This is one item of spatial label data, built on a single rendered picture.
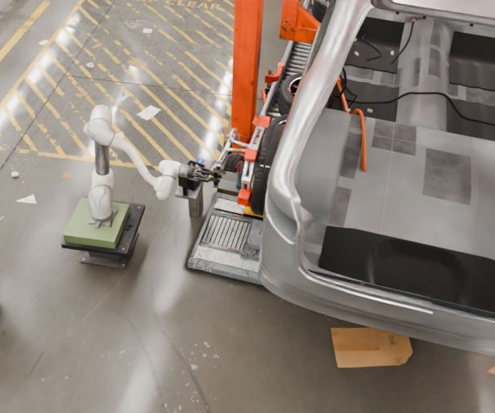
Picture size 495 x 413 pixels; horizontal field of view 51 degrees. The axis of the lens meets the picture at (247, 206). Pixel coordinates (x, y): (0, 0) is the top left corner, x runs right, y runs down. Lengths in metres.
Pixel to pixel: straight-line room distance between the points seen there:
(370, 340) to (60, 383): 2.15
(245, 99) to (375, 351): 2.04
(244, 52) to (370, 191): 1.26
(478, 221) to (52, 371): 2.94
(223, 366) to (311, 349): 0.63
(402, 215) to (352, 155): 0.54
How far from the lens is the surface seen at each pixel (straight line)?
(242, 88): 3.87
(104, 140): 3.53
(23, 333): 4.09
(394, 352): 3.97
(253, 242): 4.03
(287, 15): 5.70
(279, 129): 3.52
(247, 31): 3.63
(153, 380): 3.72
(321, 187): 3.20
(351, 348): 3.90
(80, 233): 4.00
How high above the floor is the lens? 3.37
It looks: 47 degrees down
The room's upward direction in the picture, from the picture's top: 4 degrees clockwise
